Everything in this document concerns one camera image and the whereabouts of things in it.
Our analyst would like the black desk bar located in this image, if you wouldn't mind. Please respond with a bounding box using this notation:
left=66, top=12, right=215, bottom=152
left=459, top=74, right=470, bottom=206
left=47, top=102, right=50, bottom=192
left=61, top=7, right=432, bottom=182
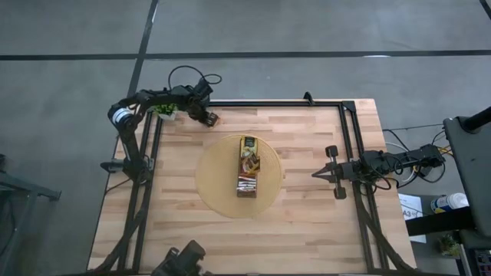
left=405, top=206, right=479, bottom=237

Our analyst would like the black round pole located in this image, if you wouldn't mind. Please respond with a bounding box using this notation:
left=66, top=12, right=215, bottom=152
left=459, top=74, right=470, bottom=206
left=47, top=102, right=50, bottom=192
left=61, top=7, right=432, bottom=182
left=459, top=106, right=491, bottom=133

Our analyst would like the white blue bottle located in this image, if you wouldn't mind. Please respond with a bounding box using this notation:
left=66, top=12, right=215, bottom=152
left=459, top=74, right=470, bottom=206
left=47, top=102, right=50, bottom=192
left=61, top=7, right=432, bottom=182
left=430, top=192, right=470, bottom=215

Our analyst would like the round woven straw placemat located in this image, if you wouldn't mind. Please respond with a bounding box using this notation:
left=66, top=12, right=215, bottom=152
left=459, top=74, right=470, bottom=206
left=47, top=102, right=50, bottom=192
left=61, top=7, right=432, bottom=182
left=194, top=133, right=285, bottom=219

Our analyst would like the white paper sheet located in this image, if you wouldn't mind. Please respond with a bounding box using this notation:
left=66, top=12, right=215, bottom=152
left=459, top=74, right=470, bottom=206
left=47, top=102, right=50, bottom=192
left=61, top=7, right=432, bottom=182
left=397, top=193, right=427, bottom=245

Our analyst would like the black aluminium table frame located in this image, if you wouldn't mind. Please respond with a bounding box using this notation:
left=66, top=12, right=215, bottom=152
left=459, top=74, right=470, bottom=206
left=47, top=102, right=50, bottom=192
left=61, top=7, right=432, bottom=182
left=87, top=99, right=417, bottom=276

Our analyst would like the brown wooden tea box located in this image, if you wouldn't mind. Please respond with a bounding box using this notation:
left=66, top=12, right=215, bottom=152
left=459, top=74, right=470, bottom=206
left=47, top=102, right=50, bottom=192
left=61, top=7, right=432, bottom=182
left=236, top=134, right=262, bottom=199

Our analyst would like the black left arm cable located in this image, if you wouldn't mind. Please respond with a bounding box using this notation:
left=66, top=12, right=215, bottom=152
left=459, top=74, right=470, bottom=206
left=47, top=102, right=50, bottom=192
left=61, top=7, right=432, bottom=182
left=167, top=64, right=223, bottom=93

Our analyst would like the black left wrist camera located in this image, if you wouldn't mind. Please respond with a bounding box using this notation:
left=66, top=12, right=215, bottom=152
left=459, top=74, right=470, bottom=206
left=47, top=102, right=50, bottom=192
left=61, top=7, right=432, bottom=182
left=193, top=78, right=214, bottom=101

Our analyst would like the small potted plant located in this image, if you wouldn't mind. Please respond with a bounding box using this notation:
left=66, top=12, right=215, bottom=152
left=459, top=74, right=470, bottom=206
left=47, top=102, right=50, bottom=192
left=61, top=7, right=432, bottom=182
left=438, top=233, right=461, bottom=258

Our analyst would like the yellow black tea packet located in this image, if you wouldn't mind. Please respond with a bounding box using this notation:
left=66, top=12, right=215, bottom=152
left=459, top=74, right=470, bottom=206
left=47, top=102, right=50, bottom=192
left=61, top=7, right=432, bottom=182
left=240, top=136, right=259, bottom=159

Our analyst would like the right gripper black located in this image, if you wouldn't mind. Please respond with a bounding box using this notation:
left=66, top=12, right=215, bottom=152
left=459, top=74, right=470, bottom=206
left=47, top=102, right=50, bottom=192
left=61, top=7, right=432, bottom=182
left=311, top=144, right=364, bottom=200

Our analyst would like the dark grey side desk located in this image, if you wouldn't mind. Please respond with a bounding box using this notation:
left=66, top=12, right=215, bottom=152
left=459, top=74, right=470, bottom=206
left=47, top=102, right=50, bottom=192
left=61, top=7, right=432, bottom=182
left=443, top=114, right=491, bottom=238

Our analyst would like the green plant in white pot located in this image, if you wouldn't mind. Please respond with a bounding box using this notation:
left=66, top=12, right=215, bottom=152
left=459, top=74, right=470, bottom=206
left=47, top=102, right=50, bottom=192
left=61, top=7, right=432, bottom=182
left=152, top=102, right=180, bottom=122

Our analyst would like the grey metal stand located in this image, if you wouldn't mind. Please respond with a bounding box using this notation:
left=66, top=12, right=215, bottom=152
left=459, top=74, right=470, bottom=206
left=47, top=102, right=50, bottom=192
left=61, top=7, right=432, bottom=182
left=0, top=153, right=62, bottom=276

